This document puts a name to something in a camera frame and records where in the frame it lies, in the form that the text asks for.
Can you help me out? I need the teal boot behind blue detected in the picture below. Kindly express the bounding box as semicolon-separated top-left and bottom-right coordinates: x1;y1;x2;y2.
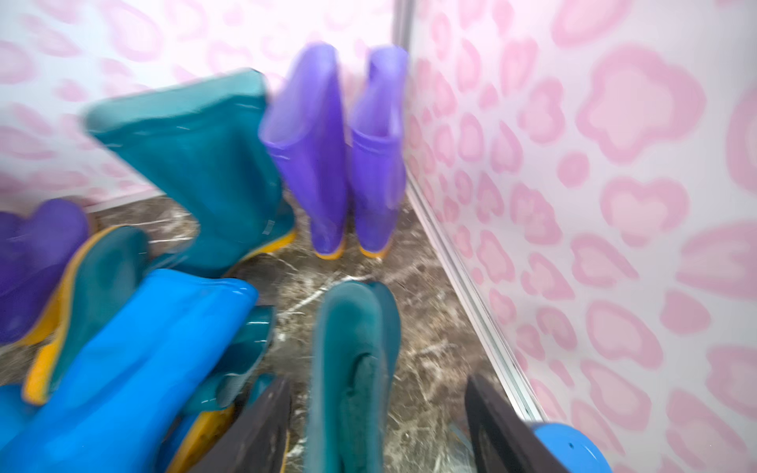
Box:
22;226;149;406

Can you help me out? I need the purple rain boot small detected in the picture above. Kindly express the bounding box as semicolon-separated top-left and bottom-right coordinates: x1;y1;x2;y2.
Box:
258;43;349;260
349;45;408;258

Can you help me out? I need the blue rain boot yellow sole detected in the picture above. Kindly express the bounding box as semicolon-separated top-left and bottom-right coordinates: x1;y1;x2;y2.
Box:
1;269;258;472

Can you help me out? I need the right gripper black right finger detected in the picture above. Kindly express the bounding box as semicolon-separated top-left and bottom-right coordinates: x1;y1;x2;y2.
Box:
464;374;567;473

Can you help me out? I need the right aluminium frame post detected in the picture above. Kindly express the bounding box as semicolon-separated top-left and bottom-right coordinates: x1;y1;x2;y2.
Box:
392;0;417;51

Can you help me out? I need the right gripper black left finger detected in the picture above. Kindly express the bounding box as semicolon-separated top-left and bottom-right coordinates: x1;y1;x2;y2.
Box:
191;376;292;473

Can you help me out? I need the teal rain boot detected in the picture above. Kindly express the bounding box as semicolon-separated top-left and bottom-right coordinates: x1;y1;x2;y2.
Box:
304;281;401;472
84;69;296;278

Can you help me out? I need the large teal boot yellow sole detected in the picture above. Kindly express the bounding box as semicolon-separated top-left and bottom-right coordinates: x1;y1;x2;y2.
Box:
156;305;276;472

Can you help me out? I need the large purple boot back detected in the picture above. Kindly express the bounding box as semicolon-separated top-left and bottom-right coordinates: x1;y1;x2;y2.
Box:
1;199;90;345

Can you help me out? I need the blue cap water bottle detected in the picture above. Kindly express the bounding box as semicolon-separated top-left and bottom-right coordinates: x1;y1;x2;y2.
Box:
528;423;612;473

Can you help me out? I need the teal rain boot upright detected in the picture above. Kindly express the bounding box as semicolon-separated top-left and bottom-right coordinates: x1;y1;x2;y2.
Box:
84;69;296;278

